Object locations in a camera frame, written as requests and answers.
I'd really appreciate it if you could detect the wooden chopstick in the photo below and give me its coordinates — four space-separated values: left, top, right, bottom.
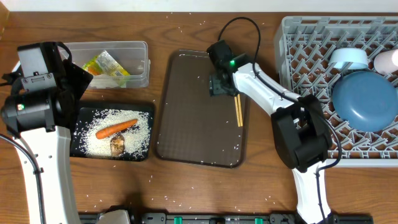
234 96 242 127
237 94 243 127

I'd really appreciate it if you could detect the foil snack wrapper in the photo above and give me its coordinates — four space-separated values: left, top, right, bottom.
83 50 130 82

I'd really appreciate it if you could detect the orange carrot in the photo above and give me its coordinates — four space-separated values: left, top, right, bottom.
95 119 137 139

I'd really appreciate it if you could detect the light blue bowl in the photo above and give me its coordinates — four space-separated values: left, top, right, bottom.
328 48 368 70

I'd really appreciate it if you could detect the dark blue plate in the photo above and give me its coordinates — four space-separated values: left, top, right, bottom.
332 71 397 132

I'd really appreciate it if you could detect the white plastic cup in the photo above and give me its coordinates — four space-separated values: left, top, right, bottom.
373 49 398 75

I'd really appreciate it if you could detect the white tissue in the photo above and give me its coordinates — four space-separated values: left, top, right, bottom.
88 74 126 89

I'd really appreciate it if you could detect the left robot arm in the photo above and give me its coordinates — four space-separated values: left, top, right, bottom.
1 42 93 224

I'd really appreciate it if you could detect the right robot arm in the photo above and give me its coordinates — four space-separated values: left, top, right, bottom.
207 40 332 223

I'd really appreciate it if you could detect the black waste tray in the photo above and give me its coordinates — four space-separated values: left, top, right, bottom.
68 100 155 162

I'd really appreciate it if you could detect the grey dishwasher rack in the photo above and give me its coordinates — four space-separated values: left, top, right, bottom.
274 16 397 167

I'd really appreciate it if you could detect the dark brown serving tray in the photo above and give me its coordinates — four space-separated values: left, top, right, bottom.
155 50 250 169

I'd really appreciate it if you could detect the clear plastic bin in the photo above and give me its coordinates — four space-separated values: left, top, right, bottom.
66 41 150 88

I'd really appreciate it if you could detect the brown food scrap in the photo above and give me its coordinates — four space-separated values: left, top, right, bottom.
110 135 124 156

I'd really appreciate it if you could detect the white rice pile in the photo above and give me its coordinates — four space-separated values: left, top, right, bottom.
73 108 152 158

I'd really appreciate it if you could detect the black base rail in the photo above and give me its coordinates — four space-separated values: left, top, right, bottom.
79 212 374 224

